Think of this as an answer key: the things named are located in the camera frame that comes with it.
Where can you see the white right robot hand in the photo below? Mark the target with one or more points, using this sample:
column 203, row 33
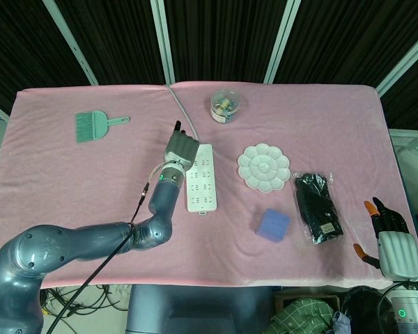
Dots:
column 398, row 250

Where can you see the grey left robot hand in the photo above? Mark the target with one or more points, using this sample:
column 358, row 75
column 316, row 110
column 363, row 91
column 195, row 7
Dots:
column 181, row 148

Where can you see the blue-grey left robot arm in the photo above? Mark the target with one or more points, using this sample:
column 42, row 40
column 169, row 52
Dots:
column 90, row 240

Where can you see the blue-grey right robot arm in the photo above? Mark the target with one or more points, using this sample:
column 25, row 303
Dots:
column 409, row 309

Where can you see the white power strip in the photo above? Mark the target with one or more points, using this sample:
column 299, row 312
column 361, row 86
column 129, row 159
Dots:
column 202, row 195

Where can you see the clear jar of clips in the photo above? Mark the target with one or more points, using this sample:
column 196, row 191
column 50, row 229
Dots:
column 224, row 106

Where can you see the black waste bin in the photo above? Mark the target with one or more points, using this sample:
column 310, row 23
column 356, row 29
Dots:
column 364, row 309

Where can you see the white flower paint palette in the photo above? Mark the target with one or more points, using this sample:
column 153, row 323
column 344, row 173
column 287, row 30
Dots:
column 264, row 167

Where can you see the bagged black gloves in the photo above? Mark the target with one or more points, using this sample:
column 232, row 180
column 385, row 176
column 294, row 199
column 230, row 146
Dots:
column 317, row 208

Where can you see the teal brush and dustpan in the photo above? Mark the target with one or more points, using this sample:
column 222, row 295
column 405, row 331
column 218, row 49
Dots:
column 90, row 127

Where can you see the pink fleece table cloth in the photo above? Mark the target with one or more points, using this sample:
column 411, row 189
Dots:
column 90, row 181

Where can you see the purple foam cube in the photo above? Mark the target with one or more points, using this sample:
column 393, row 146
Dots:
column 272, row 225

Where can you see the green checked cloth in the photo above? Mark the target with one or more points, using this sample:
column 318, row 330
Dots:
column 299, row 318

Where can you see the grey robot torso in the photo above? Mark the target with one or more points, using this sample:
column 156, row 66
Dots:
column 195, row 309

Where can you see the white partition post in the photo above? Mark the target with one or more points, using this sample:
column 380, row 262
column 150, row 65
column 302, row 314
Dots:
column 73, row 45
column 404, row 59
column 282, row 41
column 163, row 41

